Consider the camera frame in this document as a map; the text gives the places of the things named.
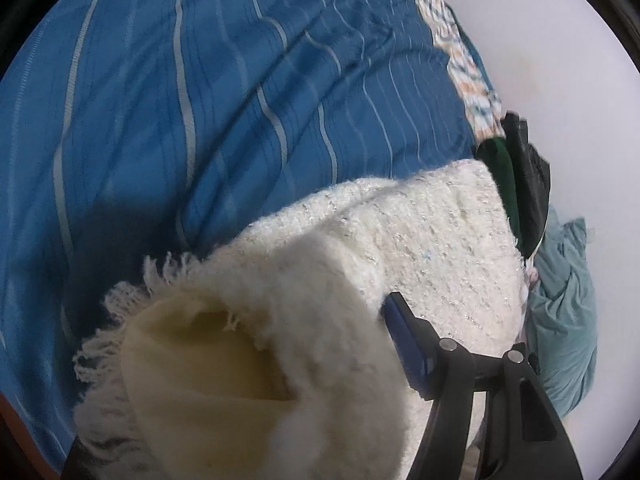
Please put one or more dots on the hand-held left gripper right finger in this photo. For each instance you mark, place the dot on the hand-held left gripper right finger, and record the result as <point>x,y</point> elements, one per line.
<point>407,345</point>

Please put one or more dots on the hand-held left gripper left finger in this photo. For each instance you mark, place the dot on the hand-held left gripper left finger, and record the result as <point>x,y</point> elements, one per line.
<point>105,462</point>

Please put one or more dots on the white fringed knit jacket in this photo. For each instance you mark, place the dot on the white fringed knit jacket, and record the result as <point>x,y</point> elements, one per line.
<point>350,285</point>

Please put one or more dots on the small pink cloth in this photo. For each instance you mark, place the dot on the small pink cloth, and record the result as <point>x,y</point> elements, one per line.
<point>531,276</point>

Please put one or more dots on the teal quilt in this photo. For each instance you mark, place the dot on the teal quilt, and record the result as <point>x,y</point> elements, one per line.
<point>565,320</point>

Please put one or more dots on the green garment with striped trim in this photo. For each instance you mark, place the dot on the green garment with striped trim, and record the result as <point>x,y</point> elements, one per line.
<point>502,175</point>

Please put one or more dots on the black leather jacket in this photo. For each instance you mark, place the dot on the black leather jacket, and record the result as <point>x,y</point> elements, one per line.
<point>532,185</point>

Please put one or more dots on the blue striped plaid bed sheet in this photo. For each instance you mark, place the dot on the blue striped plaid bed sheet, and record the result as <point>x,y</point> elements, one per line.
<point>200,110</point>

